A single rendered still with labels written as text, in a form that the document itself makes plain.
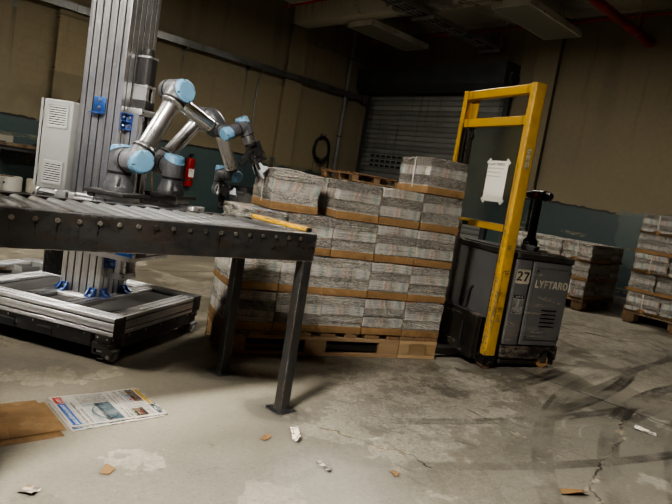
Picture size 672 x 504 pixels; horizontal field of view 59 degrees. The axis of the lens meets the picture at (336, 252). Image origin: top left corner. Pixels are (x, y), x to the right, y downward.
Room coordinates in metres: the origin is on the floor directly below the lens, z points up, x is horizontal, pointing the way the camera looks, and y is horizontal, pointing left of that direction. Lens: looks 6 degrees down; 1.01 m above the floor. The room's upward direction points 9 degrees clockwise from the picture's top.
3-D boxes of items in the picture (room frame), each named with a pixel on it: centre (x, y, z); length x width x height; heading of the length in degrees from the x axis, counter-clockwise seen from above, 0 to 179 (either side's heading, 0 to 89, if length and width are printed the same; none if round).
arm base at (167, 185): (3.42, 1.01, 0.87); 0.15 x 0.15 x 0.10
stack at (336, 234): (3.61, 0.11, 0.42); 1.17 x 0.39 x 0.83; 115
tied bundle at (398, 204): (3.79, -0.27, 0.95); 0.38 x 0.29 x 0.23; 25
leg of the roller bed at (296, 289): (2.53, 0.13, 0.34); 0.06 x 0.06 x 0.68; 43
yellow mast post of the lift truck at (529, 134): (3.80, -1.08, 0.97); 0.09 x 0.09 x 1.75; 25
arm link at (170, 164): (3.43, 1.01, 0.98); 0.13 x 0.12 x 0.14; 53
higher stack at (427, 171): (3.92, -0.54, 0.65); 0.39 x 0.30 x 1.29; 25
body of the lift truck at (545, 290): (4.26, -1.27, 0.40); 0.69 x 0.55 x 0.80; 25
